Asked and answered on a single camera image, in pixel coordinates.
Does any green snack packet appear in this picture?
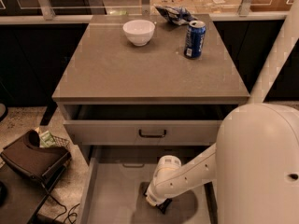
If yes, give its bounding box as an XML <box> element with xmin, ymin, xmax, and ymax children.
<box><xmin>39</xmin><ymin>131</ymin><xmax>56</xmax><ymax>147</ymax></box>

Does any black tilted tray box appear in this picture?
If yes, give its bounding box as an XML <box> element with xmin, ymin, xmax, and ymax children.
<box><xmin>1</xmin><ymin>130</ymin><xmax>71</xmax><ymax>184</ymax></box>

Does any glass railing panel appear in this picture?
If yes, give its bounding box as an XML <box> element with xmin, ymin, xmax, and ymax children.
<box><xmin>0</xmin><ymin>0</ymin><xmax>298</xmax><ymax>25</ymax></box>

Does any blue soda can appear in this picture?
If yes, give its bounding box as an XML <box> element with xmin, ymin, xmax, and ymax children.
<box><xmin>184</xmin><ymin>21</ymin><xmax>206</xmax><ymax>59</ymax></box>

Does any grey drawer cabinet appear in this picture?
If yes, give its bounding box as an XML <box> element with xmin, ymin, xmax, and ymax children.
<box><xmin>51</xmin><ymin>13</ymin><xmax>250</xmax><ymax>224</ymax></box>

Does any black floor cable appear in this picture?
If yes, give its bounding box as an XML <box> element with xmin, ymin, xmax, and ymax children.
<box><xmin>43</xmin><ymin>184</ymin><xmax>81</xmax><ymax>224</ymax></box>

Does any white ceramic bowl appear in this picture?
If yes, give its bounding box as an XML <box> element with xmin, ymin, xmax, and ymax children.
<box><xmin>122</xmin><ymin>20</ymin><xmax>155</xmax><ymax>46</ymax></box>

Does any black side table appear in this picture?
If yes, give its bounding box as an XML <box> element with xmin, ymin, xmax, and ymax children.
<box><xmin>0</xmin><ymin>164</ymin><xmax>65</xmax><ymax>224</ymax></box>

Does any wire mesh basket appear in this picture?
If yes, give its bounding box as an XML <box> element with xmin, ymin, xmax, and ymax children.
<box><xmin>53</xmin><ymin>136</ymin><xmax>70</xmax><ymax>149</ymax></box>

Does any grey middle drawer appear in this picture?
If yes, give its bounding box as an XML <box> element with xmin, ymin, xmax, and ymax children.
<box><xmin>77</xmin><ymin>146</ymin><xmax>218</xmax><ymax>224</ymax></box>

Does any grey drawer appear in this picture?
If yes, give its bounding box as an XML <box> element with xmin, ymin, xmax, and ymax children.
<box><xmin>64</xmin><ymin>105</ymin><xmax>235</xmax><ymax>146</ymax></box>
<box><xmin>77</xmin><ymin>146</ymin><xmax>218</xmax><ymax>224</ymax></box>

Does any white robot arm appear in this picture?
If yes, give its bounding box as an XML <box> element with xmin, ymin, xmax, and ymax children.
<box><xmin>146</xmin><ymin>0</ymin><xmax>299</xmax><ymax>224</ymax></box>

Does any grey top drawer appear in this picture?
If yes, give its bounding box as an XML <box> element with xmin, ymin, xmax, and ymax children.
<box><xmin>64</xmin><ymin>105</ymin><xmax>235</xmax><ymax>146</ymax></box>

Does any blue white chip bag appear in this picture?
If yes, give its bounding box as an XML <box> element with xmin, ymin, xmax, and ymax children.
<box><xmin>155</xmin><ymin>6</ymin><xmax>197</xmax><ymax>25</ymax></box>

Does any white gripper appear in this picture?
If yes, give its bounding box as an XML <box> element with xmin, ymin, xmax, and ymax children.
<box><xmin>145</xmin><ymin>183</ymin><xmax>166</xmax><ymax>206</ymax></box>

